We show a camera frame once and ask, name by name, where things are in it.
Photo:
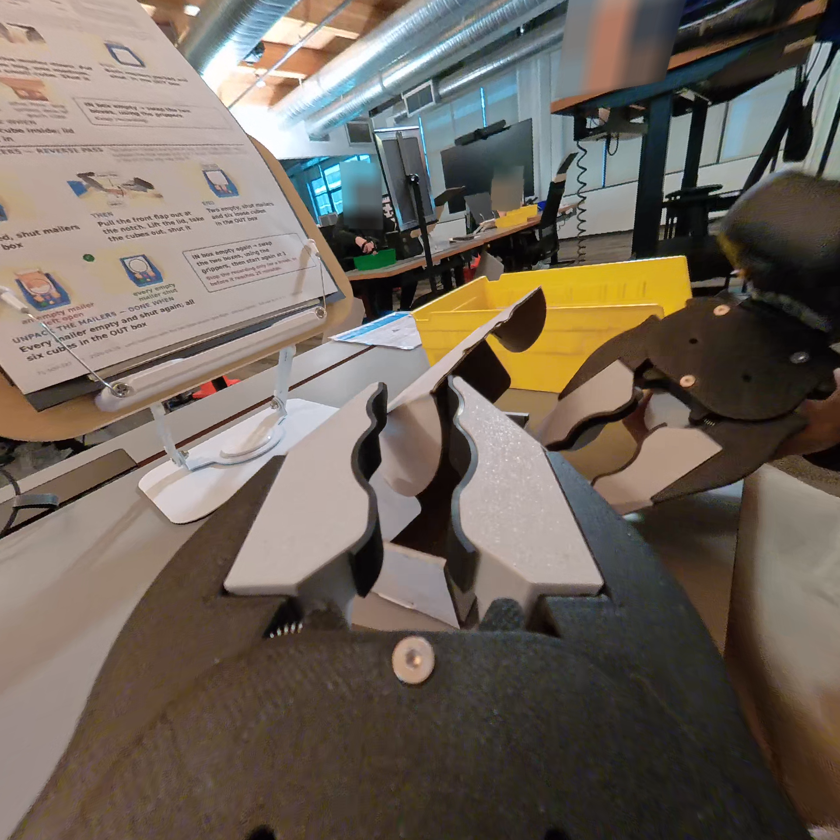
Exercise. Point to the small yellow bin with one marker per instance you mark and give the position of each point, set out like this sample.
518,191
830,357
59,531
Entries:
515,216

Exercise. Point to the printed instruction sheet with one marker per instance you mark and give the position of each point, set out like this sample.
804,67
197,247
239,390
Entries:
131,197

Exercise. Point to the raised wooden desk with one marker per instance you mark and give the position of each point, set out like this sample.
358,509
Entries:
656,164

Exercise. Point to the green plastic bin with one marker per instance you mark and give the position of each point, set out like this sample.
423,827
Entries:
374,259

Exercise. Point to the yellow plastic bin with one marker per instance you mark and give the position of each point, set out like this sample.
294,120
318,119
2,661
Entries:
590,295

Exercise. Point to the long wooden table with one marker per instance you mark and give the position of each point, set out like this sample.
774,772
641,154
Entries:
459,246

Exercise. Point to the large black screen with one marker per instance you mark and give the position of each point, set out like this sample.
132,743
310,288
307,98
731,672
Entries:
485,161

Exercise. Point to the person's right hand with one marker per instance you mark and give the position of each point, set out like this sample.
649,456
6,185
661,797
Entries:
823,426

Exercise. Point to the dark monitor on pole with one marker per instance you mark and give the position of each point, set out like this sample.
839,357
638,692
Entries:
403,177

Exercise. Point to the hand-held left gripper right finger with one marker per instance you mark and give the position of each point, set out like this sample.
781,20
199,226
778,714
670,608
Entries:
525,518

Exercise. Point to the red metal frame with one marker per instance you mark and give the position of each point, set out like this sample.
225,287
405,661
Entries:
213,387

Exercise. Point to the person's beige trousers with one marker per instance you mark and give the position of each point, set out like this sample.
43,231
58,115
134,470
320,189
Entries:
787,590

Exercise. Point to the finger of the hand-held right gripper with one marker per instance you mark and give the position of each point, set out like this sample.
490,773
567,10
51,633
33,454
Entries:
663,463
594,397

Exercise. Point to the silver ventilation duct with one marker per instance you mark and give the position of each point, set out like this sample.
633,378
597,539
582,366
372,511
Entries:
394,59
223,33

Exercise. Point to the white cardboard mailer box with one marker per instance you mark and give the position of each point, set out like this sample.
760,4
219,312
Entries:
420,426

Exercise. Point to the grey desk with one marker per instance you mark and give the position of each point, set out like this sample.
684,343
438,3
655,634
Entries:
79,577

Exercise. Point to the white document stand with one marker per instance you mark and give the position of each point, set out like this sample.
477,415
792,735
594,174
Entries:
223,453

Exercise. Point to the blue-edged paper sheet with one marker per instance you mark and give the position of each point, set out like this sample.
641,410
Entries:
384,331

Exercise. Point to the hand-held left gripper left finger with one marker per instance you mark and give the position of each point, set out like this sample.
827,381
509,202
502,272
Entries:
302,518

